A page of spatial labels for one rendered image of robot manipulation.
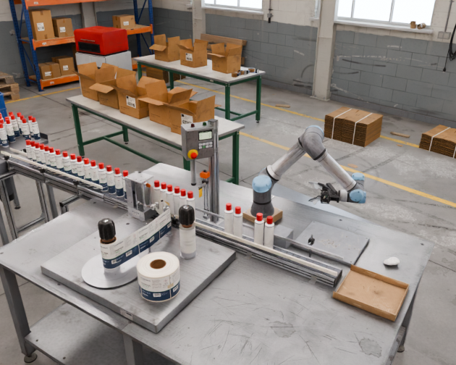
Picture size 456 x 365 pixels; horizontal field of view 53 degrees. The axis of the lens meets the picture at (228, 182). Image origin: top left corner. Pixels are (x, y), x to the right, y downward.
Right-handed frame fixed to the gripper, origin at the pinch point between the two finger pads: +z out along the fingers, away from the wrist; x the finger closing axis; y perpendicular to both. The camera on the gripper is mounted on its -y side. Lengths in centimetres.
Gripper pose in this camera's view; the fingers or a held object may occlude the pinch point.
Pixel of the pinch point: (307, 190)
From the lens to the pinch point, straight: 293.6
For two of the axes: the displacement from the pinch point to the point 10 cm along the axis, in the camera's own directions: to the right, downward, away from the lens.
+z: -9.6, -0.8, 2.6
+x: 0.8, 8.2, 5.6
